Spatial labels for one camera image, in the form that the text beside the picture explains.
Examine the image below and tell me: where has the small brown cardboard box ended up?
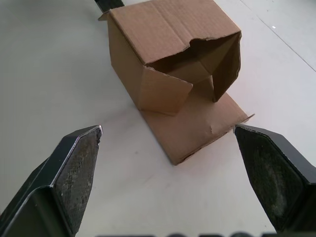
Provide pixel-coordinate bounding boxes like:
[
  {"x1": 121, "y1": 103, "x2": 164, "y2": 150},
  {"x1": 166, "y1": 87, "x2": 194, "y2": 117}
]
[{"x1": 98, "y1": 0, "x2": 255, "y2": 166}]

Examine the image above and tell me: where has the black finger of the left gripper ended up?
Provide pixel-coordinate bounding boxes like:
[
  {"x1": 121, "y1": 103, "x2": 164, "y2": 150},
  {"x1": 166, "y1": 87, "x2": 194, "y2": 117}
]
[{"x1": 94, "y1": 0, "x2": 126, "y2": 13}]

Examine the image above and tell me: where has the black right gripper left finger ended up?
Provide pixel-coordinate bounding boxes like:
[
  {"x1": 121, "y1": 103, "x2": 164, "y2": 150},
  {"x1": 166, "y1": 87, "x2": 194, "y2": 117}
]
[{"x1": 0, "y1": 124, "x2": 104, "y2": 237}]

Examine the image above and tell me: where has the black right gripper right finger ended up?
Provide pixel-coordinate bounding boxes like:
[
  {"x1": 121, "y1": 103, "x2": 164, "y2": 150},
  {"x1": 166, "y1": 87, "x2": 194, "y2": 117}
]
[{"x1": 233, "y1": 123, "x2": 316, "y2": 234}]

